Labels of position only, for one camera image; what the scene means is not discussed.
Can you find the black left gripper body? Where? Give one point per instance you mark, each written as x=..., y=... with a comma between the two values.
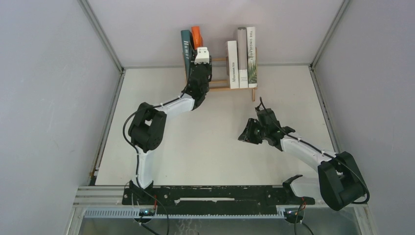
x=208, y=68

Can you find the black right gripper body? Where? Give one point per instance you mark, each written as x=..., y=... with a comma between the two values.
x=265, y=131

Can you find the orange book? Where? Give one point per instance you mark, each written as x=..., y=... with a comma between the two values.
x=197, y=37

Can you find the white thick book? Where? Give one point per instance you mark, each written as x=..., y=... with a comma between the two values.
x=232, y=57

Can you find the teal Humor book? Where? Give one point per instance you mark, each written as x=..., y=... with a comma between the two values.
x=188, y=50

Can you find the grey notebook with elastic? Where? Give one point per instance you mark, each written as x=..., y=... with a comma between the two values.
x=242, y=57

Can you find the white Singularity palm book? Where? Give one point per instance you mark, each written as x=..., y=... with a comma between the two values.
x=251, y=55

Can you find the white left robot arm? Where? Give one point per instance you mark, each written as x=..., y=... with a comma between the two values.
x=144, y=129

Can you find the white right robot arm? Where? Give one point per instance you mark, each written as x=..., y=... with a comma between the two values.
x=339, y=181

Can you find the wooden book rack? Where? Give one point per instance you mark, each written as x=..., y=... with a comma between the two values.
x=221, y=84

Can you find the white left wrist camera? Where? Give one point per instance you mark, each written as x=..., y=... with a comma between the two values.
x=202, y=56

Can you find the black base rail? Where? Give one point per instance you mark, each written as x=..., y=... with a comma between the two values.
x=212, y=200

